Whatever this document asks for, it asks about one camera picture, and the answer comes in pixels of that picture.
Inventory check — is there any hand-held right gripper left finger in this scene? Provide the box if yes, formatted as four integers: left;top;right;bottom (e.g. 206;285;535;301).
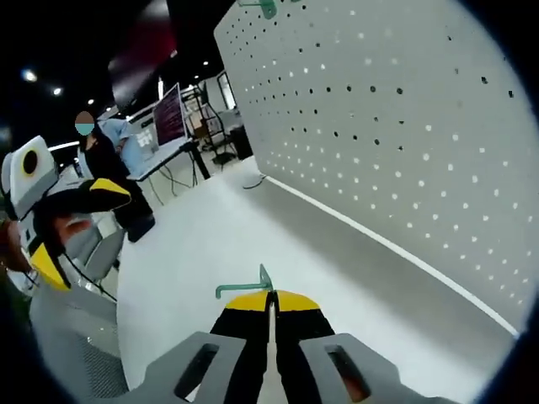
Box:
125;290;274;404

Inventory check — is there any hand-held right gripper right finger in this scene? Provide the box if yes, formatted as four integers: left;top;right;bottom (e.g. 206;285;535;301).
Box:
275;289;443;404

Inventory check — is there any green hook assembly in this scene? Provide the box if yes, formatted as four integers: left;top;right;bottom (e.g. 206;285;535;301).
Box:
215;263;275;300
237;0;278;21

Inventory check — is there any white perforated mounting plate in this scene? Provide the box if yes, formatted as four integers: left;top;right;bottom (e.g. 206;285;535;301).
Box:
213;0;532;340

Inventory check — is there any person's left hand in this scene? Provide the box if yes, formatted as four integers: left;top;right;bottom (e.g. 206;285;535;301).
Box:
0;215;98;274

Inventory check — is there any white standing desk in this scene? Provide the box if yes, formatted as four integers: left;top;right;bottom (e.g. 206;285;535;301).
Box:
125;134;211;183

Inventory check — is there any grey mesh office chair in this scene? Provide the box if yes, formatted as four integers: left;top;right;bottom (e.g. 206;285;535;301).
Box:
29;226;130;404

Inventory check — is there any monitor with purple screen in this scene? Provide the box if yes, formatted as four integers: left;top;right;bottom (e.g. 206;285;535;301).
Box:
152;82;189;147

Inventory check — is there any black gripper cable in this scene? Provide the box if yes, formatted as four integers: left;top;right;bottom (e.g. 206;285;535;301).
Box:
54;247;118;302

